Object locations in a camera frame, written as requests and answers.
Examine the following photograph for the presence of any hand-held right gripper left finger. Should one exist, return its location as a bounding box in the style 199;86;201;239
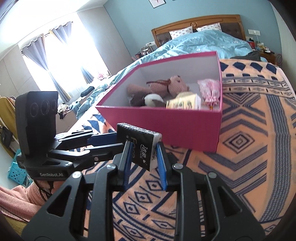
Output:
22;141;134;241

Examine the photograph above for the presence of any pink knitted plush bear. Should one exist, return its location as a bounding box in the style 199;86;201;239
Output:
147;75;190;99
127;84;151;98

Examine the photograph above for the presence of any wooden bedside table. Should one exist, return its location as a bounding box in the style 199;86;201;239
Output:
259;50;282;67

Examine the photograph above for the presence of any black tissue pack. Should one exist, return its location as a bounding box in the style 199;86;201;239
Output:
116;123;161;172

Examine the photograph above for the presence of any pink cardboard box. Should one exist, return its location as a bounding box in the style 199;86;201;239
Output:
95;51;223;153

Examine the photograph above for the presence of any brown knitted plush toy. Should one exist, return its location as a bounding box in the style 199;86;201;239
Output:
129;93;167;107

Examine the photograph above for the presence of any black shoulder bag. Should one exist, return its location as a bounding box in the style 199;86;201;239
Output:
0;126;13;146

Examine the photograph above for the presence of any pile of mixed clothes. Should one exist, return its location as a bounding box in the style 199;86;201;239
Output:
57;103;70;115

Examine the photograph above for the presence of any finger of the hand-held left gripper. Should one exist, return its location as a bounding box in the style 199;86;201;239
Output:
54;130;118;150
47;142;125;165

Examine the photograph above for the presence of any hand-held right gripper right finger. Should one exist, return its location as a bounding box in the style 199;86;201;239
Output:
156;142;266;241

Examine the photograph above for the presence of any dark cloth on bed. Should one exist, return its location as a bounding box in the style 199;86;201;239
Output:
230;51;262;62

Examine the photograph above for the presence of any pink brocade drawstring pouch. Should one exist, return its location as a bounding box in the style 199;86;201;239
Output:
198;79;221;109

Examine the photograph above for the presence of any purple curtain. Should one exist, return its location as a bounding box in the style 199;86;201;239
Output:
50;21;95;84
22;34;70;102

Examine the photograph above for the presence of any yellow hanging garment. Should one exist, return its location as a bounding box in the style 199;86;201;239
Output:
0;96;16;158

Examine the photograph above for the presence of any white patterned pillow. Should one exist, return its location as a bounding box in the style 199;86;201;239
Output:
169;26;193;40
196;23;222;32

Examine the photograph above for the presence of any blue plastic basket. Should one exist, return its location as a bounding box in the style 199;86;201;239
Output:
8;149;28;184

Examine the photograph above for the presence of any blue floral duvet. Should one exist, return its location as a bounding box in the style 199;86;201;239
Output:
75;30;252;118

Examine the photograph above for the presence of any wooden bed headboard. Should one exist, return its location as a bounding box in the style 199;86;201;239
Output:
151;14;247;47

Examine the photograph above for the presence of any person's left forearm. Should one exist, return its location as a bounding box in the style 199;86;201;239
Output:
0;183;50;216

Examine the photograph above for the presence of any pink flower framed picture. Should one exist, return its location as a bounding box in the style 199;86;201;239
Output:
149;0;166;9

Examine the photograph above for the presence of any yellow tissue pack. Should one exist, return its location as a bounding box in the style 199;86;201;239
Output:
166;91;201;110

